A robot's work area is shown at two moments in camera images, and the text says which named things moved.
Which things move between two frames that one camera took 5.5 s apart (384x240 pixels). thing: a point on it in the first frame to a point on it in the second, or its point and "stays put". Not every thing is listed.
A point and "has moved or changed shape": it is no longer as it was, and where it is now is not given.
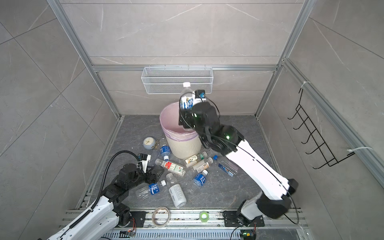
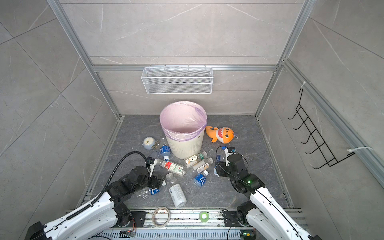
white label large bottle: x=177 y=191 stays put
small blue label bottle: x=199 y=181 stays put
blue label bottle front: x=145 y=190 stays put
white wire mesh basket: x=169 y=80 stays put
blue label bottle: x=229 y=167 has moved or changed shape
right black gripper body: x=191 y=121 to x=226 y=171
